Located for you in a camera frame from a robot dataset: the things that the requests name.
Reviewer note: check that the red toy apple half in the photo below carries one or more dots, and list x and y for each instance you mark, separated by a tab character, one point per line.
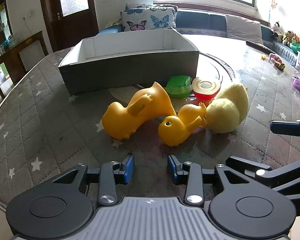
205	97

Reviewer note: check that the green plastic toy piece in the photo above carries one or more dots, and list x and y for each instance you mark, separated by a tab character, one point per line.
177	85

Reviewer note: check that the dark wooden cabinet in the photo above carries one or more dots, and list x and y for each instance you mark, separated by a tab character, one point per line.
12	55

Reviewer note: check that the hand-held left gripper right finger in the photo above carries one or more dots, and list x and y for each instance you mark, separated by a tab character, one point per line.
172	167

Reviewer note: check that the black and white stuffed toy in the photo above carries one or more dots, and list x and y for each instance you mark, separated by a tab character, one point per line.
276	28

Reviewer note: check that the purple toy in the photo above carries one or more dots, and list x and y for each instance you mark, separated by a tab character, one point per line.
296	82

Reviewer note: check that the small yellow toy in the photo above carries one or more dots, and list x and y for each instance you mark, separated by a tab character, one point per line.
264	57

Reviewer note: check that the small orange toy duck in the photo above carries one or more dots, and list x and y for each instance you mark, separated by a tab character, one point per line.
172	130

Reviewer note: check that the dark blue sofa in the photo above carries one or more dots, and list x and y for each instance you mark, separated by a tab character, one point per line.
202	21

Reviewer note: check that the large orange toy duck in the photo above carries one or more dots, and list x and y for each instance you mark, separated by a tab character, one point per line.
120	120

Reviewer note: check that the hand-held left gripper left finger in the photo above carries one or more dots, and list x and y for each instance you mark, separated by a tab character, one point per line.
129	167

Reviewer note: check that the yellow plush chick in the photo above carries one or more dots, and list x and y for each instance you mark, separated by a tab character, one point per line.
225	116

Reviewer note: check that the yellow toy truck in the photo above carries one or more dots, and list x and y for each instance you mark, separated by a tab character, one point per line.
280	65

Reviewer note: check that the grey star quilted table cover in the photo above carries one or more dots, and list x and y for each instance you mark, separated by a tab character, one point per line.
40	130

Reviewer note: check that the green plastic bowl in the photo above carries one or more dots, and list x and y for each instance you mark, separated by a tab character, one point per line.
297	47

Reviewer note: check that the wall flower decoration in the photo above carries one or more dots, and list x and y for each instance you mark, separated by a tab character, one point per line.
273	3

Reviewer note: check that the grey cushion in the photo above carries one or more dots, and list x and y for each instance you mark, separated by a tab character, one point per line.
243	28

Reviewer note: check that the cluster of stuffed toys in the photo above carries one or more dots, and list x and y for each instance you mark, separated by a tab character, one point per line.
288	38

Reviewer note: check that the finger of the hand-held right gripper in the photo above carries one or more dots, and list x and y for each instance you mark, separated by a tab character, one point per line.
285	127
261	172

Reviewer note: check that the butterfly print pillow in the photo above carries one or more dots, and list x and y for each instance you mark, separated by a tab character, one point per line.
145	20
140	5

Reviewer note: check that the dark wooden door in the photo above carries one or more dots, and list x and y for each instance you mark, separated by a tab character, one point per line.
52	30

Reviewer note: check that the grey cardboard box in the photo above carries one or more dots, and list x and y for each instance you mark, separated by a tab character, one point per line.
130	72

